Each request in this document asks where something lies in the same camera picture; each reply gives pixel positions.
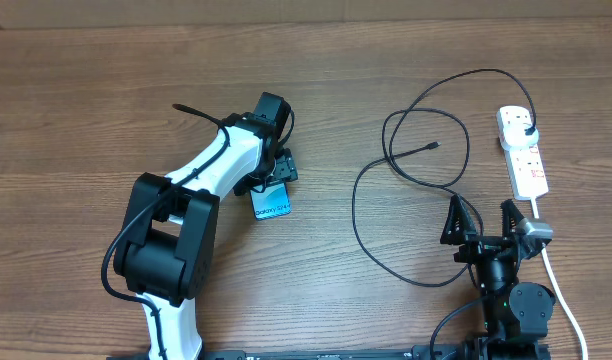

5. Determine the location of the white charger plug adapter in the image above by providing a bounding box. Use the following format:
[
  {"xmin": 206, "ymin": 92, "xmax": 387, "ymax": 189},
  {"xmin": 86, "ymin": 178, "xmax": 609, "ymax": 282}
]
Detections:
[{"xmin": 500, "ymin": 124, "xmax": 539, "ymax": 151}]

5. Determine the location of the white power strip cord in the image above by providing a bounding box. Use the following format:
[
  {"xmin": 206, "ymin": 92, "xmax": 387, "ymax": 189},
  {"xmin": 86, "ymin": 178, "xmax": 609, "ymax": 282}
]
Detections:
[{"xmin": 529, "ymin": 197, "xmax": 590, "ymax": 360}]

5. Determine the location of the white power strip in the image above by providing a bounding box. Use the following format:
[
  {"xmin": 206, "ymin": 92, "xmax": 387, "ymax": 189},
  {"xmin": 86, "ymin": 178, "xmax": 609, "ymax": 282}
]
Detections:
[{"xmin": 496, "ymin": 105, "xmax": 549, "ymax": 200}]

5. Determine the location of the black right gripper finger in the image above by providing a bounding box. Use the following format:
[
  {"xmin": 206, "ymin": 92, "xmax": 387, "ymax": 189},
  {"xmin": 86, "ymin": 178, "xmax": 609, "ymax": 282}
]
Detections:
[
  {"xmin": 500, "ymin": 199, "xmax": 524, "ymax": 238},
  {"xmin": 440, "ymin": 195, "xmax": 477, "ymax": 245}
]

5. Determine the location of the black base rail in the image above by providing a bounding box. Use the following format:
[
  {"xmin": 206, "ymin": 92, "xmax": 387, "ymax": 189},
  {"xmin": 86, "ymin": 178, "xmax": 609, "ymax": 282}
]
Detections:
[{"xmin": 105, "ymin": 342, "xmax": 552, "ymax": 360}]

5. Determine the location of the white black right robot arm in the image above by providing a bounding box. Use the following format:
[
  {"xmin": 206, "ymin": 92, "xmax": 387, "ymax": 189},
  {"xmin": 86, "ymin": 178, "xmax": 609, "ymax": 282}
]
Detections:
[{"xmin": 428, "ymin": 195, "xmax": 556, "ymax": 359}]

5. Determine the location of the Samsung Galaxy smartphone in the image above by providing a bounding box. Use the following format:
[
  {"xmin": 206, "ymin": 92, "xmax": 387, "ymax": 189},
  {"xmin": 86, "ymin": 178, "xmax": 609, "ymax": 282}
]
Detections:
[{"xmin": 250, "ymin": 183, "xmax": 291, "ymax": 221}]

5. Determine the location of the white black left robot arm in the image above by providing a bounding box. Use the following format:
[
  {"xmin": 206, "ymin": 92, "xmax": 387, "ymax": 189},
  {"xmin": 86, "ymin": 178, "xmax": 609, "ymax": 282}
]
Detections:
[{"xmin": 100, "ymin": 92, "xmax": 298, "ymax": 359}]

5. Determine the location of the black USB charging cable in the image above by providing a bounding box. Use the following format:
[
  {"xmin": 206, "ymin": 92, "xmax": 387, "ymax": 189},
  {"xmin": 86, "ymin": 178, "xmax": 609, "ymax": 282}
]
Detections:
[{"xmin": 351, "ymin": 68, "xmax": 538, "ymax": 289}]

